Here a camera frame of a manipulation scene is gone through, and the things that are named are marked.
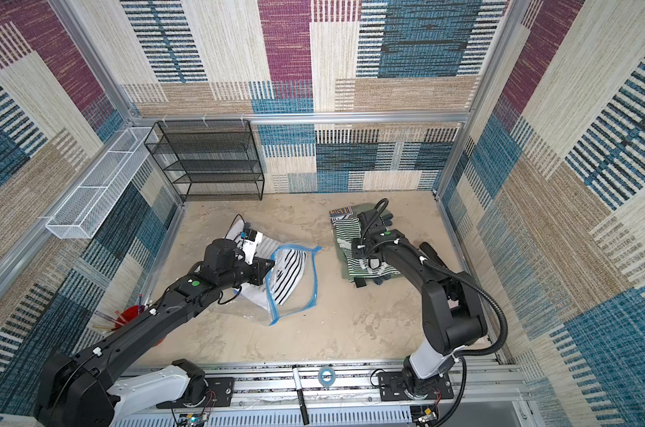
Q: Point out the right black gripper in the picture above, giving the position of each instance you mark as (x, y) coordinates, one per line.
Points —
(362, 252)

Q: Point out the black wire mesh shelf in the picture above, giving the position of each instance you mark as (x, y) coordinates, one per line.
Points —
(208, 160)

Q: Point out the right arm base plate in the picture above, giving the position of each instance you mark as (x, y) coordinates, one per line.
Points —
(397, 386)

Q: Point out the blue tape roll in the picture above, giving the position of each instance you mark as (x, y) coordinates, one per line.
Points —
(326, 376)

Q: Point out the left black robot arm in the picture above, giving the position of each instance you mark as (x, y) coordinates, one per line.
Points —
(87, 389)

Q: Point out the clear vacuum bag blue zipper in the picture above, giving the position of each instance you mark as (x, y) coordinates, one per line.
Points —
(304, 297)

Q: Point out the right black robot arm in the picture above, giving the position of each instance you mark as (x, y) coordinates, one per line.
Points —
(458, 318)

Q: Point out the red pencil cup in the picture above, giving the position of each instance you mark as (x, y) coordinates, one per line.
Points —
(123, 318)

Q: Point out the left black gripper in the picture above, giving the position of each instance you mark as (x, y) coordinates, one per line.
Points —
(260, 269)

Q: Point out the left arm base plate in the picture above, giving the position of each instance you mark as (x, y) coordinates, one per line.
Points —
(214, 392)

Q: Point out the white wire mesh basket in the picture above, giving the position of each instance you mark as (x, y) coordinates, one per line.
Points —
(85, 210)

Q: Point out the black white striped garment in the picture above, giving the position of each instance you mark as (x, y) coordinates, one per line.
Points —
(283, 278)

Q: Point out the black stapler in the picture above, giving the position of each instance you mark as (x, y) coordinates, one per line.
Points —
(433, 260)

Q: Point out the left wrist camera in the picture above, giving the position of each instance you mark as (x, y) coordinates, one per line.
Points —
(250, 241)

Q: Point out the black marker pen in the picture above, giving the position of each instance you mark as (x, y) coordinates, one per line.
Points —
(300, 396)

